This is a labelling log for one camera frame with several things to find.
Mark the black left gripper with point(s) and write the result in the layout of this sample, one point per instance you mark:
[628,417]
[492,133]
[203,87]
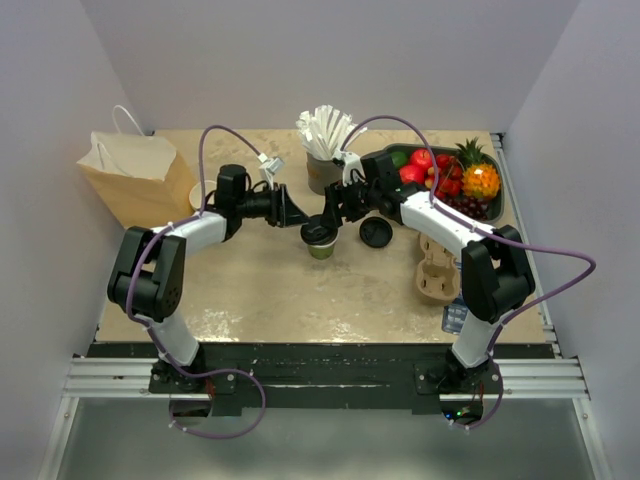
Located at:
[283,211]

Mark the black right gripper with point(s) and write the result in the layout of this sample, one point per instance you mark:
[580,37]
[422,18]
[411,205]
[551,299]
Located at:
[336,195]

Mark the green paper coffee cup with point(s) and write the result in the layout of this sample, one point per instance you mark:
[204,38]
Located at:
[322,251]

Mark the black coffee cup lid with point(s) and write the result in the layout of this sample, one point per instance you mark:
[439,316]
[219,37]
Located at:
[376,232]

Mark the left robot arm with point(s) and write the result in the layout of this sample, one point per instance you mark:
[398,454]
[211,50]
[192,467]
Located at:
[148,274]

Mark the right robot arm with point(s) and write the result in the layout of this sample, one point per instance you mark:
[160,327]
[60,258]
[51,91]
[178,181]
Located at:
[475,260]

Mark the blue razor blister pack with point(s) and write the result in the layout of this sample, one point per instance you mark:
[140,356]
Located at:
[454,316]

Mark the grey straw holder cup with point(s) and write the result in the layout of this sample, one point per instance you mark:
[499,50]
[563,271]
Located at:
[321,173]

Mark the white wrapped straws bundle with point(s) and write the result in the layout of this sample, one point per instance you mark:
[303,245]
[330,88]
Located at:
[324,130]

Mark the red apple front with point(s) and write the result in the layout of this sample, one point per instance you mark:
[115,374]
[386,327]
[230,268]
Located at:
[412,174]

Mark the green lime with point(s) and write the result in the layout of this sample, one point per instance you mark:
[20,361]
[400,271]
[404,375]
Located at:
[399,159]

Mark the red apple with stem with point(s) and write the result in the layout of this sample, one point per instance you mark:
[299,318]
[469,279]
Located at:
[422,158]

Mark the brown pulp cup carrier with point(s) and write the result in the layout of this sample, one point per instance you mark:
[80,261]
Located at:
[437,278]

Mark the dark purple grape bunch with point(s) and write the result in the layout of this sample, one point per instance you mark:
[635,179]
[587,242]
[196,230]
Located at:
[469,206]

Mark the small orange pineapple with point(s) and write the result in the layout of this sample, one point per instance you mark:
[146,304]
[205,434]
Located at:
[481,179]

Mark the brown paper bag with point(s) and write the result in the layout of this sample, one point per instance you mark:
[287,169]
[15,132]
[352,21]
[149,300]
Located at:
[143,180]

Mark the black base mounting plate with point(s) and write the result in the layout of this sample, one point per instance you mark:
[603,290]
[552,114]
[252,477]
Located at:
[407,377]

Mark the grey fruit tray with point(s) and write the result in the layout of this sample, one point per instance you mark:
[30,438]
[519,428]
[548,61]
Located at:
[495,206]

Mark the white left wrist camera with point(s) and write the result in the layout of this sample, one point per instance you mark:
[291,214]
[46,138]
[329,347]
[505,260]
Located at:
[269,167]

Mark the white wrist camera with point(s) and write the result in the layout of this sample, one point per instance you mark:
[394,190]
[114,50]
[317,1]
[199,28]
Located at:
[269,167]
[351,166]

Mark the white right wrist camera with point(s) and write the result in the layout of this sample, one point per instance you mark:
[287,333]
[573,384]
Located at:
[351,166]

